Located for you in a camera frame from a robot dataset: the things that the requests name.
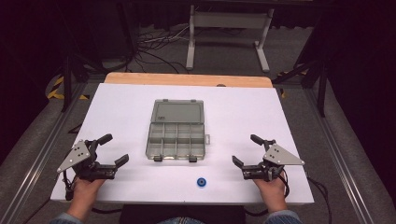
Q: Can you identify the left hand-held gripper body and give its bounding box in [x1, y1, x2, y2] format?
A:
[56, 139, 118, 183]

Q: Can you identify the black metal stand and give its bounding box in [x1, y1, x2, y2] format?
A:
[59, 55, 92, 114]
[273, 57, 329, 119]

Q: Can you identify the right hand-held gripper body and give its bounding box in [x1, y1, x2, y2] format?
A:
[241, 139, 305, 183]

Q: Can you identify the left hand-held gripper cable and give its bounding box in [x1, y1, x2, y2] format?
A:
[61, 170, 78, 202]

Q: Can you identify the aluminium floor rail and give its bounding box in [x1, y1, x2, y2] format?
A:
[304, 88, 376, 224]
[0, 82, 90, 224]

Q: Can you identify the person's right hand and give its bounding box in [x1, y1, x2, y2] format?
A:
[253, 175, 289, 205]

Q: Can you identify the hand-held gripper cable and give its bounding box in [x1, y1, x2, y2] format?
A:
[242, 167, 332, 224]
[61, 170, 78, 202]

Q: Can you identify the person's jeans lap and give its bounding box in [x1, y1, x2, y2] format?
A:
[155, 217, 205, 224]

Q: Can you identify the person's left hand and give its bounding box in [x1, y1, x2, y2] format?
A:
[70, 177, 106, 206]

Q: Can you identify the white metal stand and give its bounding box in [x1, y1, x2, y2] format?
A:
[185, 4, 276, 74]

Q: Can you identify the clear plastic organizer box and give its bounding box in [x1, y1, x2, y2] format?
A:
[145, 98, 211, 163]

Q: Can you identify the bundle of floor cables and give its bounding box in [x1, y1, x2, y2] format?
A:
[132, 23, 191, 75]

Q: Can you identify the right hand-held gripper cable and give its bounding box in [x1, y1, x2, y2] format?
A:
[242, 167, 332, 224]

